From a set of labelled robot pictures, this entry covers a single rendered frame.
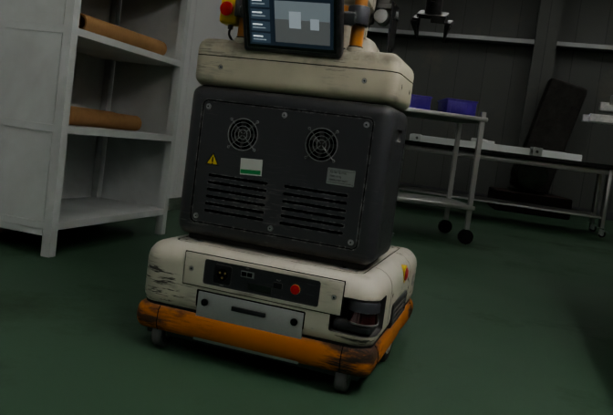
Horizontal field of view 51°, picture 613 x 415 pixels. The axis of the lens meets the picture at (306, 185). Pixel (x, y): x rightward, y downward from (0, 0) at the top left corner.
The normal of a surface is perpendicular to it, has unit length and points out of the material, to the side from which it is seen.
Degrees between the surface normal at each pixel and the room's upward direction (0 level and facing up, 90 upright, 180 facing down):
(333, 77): 90
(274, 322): 90
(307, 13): 115
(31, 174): 90
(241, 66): 90
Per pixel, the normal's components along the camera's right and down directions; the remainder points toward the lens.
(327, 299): -0.31, 0.03
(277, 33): -0.33, 0.44
